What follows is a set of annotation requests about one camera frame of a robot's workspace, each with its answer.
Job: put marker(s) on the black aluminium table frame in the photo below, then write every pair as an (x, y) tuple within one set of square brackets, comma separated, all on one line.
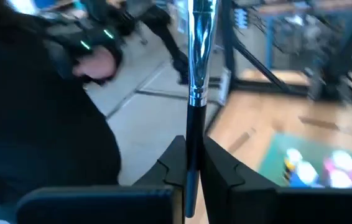
[(228, 46)]

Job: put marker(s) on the large purple paint bottle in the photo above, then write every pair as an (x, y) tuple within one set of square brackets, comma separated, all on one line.
[(306, 179)]

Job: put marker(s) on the translucent teal plastic bin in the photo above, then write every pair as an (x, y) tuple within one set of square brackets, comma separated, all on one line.
[(275, 161)]

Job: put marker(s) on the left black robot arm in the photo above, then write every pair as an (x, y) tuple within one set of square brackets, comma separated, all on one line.
[(331, 84)]

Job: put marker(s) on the person's hand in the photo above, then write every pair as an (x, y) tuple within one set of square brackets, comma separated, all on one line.
[(96, 65)]

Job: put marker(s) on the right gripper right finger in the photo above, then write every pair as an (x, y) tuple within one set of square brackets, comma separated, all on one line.
[(257, 205)]

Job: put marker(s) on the black box with white labels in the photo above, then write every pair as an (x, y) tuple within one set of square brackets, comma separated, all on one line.
[(242, 18)]

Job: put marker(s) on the bulky black object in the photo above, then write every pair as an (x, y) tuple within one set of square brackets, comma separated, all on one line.
[(23, 109)]

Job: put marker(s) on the black paint brush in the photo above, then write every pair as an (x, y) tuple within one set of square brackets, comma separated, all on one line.
[(201, 46)]

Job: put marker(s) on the large pink paint bottle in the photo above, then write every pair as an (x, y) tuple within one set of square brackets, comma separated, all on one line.
[(342, 160)]

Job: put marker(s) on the silver frame bracket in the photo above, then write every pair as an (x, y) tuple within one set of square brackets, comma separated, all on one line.
[(225, 87)]

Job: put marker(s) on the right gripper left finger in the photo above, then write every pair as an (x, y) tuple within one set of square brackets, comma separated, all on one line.
[(101, 205)]

